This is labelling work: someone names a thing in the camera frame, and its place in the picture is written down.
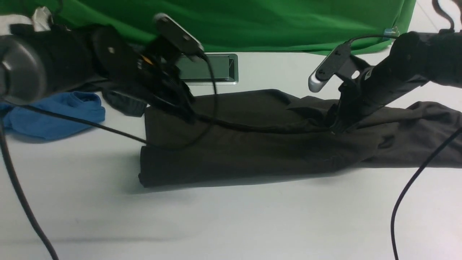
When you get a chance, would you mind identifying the white crumpled garment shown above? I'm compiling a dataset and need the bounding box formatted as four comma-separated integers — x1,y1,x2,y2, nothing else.
0,6,53,36

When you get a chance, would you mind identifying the black robot arm with PiPER label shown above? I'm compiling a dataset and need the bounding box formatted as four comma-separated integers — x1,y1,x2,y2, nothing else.
1,24,197,124

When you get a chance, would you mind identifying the black camera cable at collar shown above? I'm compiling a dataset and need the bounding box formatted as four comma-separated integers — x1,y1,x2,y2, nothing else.
346,0,462,260

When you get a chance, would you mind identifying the black camera cable near pile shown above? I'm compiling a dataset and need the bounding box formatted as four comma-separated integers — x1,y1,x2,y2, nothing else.
0,54,332,260

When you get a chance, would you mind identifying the silver-edged wrist camera at collar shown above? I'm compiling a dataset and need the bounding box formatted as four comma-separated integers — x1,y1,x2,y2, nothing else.
308,42,351,93

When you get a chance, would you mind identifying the black gripper body at collar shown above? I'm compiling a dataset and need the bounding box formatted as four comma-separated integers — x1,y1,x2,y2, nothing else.
327,55,429,134

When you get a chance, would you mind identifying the black robot arm at collar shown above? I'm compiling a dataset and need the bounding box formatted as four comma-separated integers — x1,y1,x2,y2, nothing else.
315,30,462,134

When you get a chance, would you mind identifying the recessed metal table hatch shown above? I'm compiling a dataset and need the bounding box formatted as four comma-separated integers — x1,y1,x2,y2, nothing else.
176,54,238,86

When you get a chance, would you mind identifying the black gripper body near pile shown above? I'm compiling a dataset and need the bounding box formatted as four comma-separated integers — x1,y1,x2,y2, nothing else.
92,27,197,123

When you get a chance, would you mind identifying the green backdrop cloth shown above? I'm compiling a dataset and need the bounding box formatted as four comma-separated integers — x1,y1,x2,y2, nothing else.
1,0,416,54

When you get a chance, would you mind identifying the blue binder clip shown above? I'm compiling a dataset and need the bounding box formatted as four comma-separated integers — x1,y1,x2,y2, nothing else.
383,27,400,41

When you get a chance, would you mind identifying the dark teal crumpled garment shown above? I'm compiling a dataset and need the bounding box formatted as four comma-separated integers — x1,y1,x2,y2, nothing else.
69,81,149,117

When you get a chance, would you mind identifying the dark gray long-sleeve shirt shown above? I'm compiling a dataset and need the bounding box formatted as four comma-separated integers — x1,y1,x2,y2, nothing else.
138,90,461,188

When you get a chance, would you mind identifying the silver-edged wrist camera near pile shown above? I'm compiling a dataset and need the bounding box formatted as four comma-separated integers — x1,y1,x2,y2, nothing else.
153,13,206,58

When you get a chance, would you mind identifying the blue crumpled garment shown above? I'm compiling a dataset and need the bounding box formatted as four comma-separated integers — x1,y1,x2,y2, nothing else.
0,91,106,141

